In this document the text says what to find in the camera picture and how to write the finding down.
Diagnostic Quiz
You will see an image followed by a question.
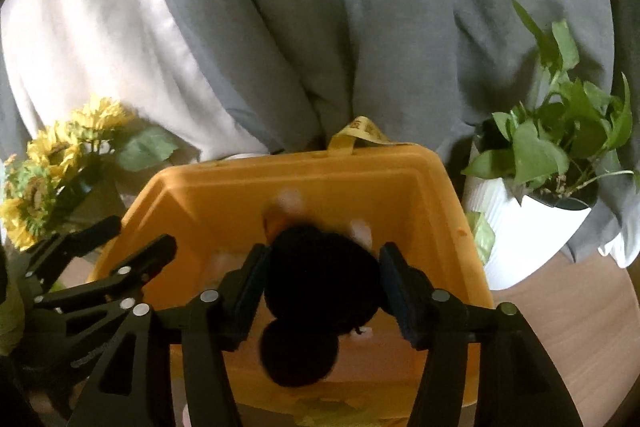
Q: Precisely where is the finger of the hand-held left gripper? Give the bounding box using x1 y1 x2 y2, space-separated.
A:
22 215 124 279
32 234 179 314

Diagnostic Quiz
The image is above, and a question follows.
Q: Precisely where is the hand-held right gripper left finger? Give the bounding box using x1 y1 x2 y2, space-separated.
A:
67 243 273 427

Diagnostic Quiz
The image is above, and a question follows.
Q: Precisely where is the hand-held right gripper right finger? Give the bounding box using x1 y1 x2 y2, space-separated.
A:
378 242 583 427

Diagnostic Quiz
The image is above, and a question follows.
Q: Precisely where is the black plush toy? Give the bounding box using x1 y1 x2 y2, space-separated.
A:
259 188 389 389

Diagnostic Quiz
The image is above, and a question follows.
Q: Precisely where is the orange plastic storage box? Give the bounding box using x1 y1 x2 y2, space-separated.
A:
87 147 496 424

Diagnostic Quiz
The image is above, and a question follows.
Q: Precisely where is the artificial sunflower bouquet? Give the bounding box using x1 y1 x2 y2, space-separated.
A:
0 96 180 253

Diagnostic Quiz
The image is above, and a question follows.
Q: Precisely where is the pale yellow label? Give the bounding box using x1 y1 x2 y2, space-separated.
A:
294 396 417 426

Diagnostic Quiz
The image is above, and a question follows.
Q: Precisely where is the green plant in white pot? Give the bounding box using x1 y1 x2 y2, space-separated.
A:
460 0 640 292

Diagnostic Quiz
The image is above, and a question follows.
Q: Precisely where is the white curtain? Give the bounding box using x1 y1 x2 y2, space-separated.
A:
0 0 275 164

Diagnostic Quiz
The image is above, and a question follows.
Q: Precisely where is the yellow strap handle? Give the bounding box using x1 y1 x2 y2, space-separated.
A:
327 116 402 154

